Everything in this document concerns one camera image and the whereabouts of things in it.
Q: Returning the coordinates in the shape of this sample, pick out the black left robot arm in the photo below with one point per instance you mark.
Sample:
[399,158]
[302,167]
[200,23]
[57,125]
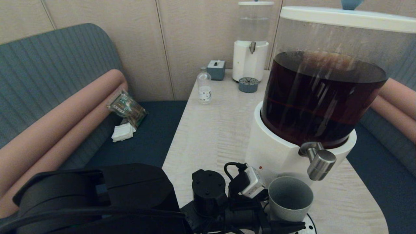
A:
[130,195]

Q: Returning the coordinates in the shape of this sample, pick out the small white dispenser lid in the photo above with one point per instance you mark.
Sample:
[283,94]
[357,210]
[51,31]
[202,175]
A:
[256,3]

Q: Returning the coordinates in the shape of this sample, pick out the clear plastic bottle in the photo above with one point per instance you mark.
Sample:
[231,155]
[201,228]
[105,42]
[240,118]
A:
[204,90]

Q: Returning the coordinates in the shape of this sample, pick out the dark blue seat cushion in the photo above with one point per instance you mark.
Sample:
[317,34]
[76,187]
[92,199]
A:
[146,136]
[383,182]

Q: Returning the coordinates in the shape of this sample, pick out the large silver dispenser tap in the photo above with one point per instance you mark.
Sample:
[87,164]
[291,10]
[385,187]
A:
[321,166]

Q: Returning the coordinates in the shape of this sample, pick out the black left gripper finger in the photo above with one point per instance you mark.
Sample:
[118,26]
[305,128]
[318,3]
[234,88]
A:
[264,195]
[286,226]

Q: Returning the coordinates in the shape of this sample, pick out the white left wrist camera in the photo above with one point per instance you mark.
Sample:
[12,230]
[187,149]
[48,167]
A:
[254,182]

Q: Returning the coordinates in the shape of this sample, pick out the grey plastic cup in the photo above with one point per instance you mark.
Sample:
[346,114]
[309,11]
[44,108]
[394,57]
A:
[286,204]

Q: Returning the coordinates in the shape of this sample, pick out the green snack package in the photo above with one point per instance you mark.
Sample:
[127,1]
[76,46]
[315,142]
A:
[126,108]

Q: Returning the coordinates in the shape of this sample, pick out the small clear water dispenser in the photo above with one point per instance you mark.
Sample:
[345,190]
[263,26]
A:
[248,64]

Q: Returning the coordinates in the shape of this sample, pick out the grey ribbed sofa backrest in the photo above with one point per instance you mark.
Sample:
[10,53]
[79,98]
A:
[408,65]
[48,65]

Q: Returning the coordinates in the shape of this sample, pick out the large dark-tea drink dispenser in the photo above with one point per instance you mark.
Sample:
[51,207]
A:
[276,146]

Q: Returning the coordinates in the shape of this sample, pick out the small grey box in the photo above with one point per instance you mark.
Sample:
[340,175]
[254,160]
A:
[216,71]

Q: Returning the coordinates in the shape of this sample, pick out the small grey drip tray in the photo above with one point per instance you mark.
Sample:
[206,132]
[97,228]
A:
[248,85]

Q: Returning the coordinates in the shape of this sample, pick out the small silver dispenser tap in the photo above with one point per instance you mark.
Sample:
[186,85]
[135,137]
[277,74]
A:
[252,47]

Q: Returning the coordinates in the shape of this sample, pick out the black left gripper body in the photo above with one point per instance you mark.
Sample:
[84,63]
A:
[247,217]

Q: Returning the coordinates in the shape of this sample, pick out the large white dispenser lid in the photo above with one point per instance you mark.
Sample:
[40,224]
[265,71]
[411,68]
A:
[341,18]

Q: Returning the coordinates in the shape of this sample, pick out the white paper napkins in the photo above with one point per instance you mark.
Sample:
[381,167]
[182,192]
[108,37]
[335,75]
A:
[123,133]

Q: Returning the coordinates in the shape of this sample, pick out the pink bolster cushion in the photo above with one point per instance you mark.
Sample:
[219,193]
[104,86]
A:
[65,113]
[65,149]
[394,120]
[401,97]

